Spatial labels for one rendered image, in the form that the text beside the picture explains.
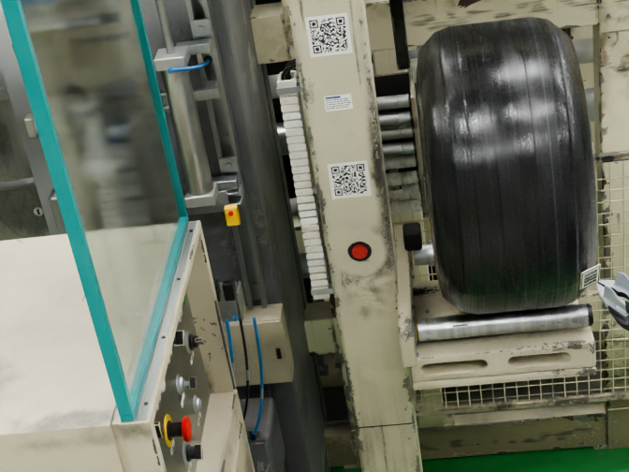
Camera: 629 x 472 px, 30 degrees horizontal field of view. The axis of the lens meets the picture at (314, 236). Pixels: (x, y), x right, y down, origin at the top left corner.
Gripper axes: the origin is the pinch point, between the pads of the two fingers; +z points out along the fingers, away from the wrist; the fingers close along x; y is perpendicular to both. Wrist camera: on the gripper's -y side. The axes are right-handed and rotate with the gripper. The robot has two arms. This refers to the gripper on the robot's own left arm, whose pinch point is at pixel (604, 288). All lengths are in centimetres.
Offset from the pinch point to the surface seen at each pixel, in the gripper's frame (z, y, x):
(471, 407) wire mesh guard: 49, -79, 10
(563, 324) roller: 8.3, -13.2, 4.6
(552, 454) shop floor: 42, -118, -5
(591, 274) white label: 1.8, 3.5, 0.6
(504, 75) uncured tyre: 22.8, 35.4, -8.9
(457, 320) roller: 22.9, -8.0, 18.0
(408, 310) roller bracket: 29.9, -4.0, 23.3
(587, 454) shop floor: 36, -119, -11
